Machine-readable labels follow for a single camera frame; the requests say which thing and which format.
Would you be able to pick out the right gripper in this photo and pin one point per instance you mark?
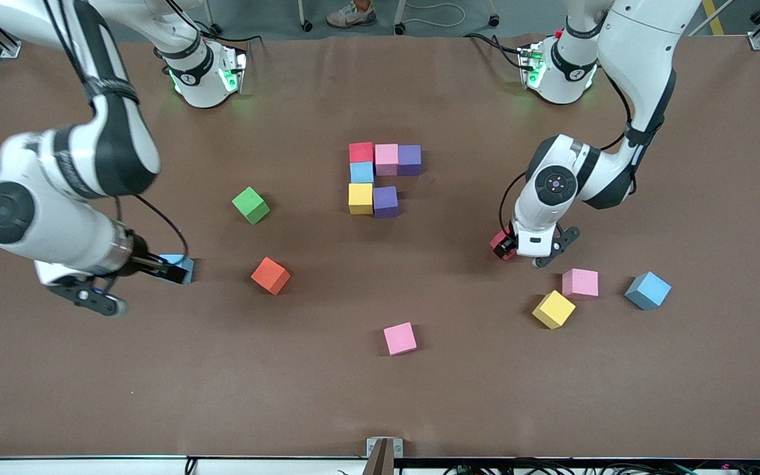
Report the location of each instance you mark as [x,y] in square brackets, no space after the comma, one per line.
[140,261]

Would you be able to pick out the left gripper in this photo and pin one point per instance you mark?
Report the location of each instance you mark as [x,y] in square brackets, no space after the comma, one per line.
[505,247]

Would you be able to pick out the red foam cube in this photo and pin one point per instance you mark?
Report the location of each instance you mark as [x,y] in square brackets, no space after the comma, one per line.
[497,232]
[361,152]

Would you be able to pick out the yellow foam cube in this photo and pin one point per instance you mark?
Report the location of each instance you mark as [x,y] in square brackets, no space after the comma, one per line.
[553,309]
[361,198]

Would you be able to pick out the green foam cube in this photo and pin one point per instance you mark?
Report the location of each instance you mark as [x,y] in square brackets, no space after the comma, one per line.
[251,206]

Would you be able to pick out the orange foam cube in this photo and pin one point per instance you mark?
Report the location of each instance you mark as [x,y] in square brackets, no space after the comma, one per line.
[270,276]

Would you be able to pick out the purple foam cube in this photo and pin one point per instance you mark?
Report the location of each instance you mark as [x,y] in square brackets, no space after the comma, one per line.
[386,200]
[410,157]

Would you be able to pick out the pink foam cube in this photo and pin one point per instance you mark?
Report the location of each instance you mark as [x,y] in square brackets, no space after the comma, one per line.
[386,155]
[400,338]
[580,284]

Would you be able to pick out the light blue foam cube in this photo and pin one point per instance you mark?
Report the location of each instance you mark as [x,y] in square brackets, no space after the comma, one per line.
[648,290]
[362,173]
[189,270]

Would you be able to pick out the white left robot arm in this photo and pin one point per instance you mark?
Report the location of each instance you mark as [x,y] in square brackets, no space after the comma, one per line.
[637,39]

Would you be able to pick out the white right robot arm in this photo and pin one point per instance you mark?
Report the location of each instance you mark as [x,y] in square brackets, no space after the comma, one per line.
[57,231]

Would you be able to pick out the brown table cover sheet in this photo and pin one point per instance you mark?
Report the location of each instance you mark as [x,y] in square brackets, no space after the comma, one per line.
[90,363]

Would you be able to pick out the walking person's leg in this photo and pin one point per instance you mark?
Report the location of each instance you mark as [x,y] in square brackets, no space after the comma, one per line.
[350,14]

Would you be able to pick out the grey metal bracket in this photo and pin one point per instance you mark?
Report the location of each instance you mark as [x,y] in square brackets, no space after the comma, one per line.
[372,448]

